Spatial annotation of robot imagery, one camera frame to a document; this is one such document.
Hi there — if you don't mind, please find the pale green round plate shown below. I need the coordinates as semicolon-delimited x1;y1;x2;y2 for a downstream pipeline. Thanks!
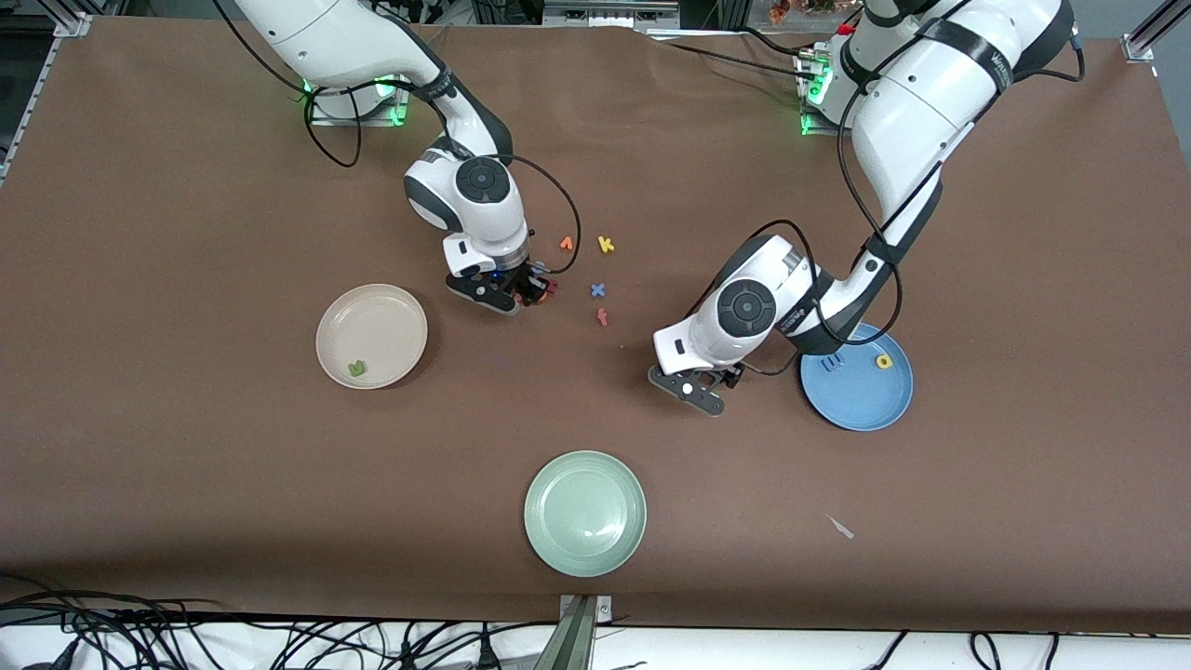
523;450;648;578

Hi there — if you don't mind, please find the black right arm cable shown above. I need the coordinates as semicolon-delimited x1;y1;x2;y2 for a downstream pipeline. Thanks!
212;0;582;275

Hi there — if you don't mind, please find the black base cable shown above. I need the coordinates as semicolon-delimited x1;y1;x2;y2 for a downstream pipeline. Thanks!
735;26;820;59
665;42;815;75

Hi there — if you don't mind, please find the tangled black cable bundle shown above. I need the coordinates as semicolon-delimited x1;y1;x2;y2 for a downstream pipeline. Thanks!
0;572;559;670

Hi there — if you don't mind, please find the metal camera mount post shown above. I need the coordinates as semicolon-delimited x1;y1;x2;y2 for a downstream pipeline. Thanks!
535;594;615;670

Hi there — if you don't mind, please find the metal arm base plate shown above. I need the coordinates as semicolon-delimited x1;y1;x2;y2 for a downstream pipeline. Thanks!
310;74;412;128
796;47;855;139

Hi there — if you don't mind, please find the beige brown round plate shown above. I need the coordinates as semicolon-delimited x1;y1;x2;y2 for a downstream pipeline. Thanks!
315;284;429;390

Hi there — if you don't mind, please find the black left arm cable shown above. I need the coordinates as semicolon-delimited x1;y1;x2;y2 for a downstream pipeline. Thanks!
684;0;1088;378

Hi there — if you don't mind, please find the brown table cover sheet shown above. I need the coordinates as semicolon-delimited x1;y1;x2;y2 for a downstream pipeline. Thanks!
0;17;1191;636

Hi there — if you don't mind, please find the aluminium frame extrusion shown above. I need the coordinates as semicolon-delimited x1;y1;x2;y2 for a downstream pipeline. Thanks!
1121;0;1191;64
0;11;99;178

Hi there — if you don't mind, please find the blue round plate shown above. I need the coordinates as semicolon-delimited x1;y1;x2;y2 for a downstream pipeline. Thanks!
800;321;915;432

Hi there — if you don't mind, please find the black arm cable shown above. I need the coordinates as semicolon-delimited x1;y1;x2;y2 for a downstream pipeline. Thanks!
684;0;1088;378
212;0;582;275

